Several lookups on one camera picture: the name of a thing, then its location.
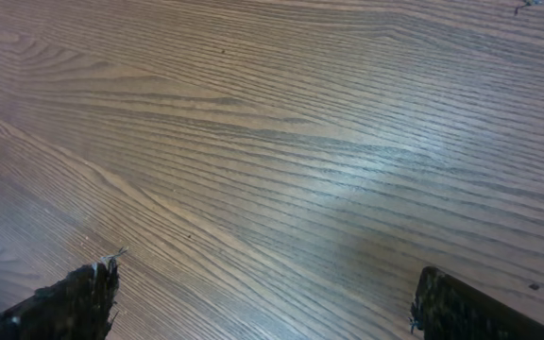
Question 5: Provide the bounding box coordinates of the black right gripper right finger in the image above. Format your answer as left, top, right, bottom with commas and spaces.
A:
409, 266, 544, 340

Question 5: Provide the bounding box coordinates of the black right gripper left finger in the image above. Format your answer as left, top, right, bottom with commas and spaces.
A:
0, 247, 127, 340

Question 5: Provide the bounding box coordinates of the black barrel plug cable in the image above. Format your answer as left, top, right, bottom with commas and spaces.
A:
512, 0, 544, 16

